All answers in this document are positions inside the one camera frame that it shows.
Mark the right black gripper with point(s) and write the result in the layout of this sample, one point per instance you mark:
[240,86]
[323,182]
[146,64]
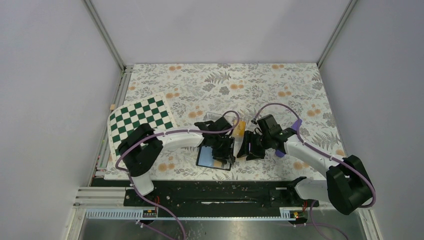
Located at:
[255,154]

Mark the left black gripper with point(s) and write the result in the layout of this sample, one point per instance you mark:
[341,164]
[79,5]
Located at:
[225,136]

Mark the black leather card holder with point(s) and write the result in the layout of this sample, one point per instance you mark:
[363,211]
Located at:
[229,165]

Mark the clear plastic box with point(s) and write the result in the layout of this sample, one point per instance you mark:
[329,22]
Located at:
[224,121]

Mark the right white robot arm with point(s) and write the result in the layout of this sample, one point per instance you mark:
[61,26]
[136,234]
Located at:
[346,186]

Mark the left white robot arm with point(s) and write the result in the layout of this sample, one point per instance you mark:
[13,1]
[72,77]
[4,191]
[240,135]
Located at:
[142,147]

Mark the purple cylindrical marker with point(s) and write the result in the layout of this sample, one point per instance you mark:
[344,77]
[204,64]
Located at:
[283,136]

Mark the floral table mat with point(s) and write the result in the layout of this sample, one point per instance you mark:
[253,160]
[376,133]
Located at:
[286,91]

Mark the green white checkered board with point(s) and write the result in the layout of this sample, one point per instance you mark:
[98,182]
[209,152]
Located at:
[153,110]

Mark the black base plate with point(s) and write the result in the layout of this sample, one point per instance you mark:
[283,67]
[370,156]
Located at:
[171,194]

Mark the white slotted cable duct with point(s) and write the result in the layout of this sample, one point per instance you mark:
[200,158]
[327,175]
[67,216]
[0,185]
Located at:
[209,212]

